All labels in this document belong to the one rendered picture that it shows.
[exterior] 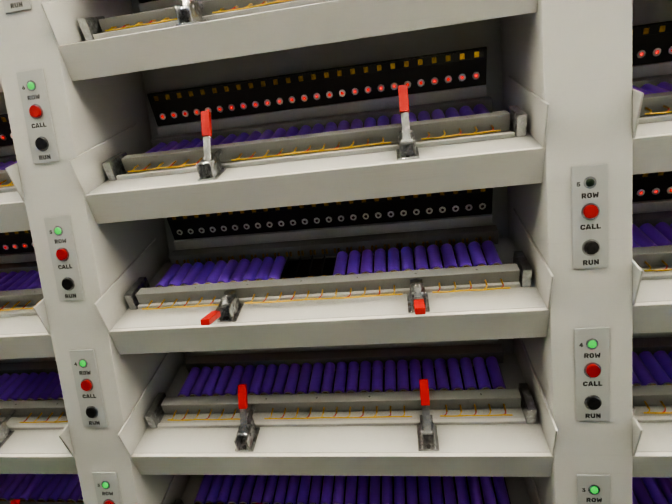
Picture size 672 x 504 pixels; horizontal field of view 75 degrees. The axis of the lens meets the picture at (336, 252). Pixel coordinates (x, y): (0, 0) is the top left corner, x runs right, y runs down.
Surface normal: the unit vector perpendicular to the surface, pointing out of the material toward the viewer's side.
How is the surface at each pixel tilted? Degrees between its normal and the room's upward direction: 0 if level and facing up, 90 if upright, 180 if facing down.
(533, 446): 22
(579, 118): 90
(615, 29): 90
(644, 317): 111
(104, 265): 90
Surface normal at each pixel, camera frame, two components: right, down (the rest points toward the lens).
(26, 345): -0.10, 0.51
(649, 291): -0.14, -0.86
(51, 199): -0.15, 0.15
